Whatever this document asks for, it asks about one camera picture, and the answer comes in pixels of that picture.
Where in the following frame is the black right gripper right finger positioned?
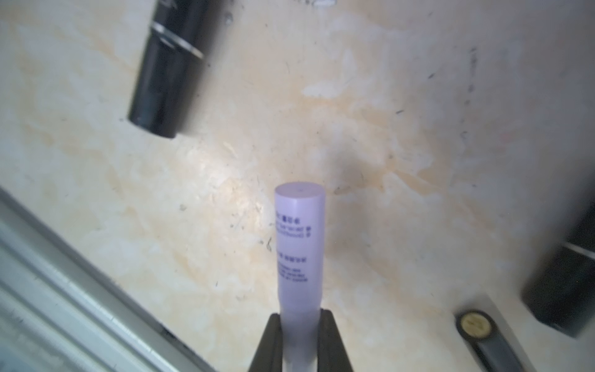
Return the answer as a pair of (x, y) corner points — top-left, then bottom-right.
(317, 309), (353, 372)

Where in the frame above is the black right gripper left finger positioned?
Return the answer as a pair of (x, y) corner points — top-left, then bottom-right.
(248, 313), (283, 372)

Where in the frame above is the lilac lip balm tube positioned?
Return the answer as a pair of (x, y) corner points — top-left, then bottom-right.
(274, 182), (325, 371)

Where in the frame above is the black lipstick tube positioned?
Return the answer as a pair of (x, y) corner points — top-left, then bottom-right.
(522, 202), (594, 338)
(127, 1), (220, 139)

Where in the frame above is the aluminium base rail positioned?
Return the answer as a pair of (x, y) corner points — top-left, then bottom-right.
(1, 191), (213, 371)

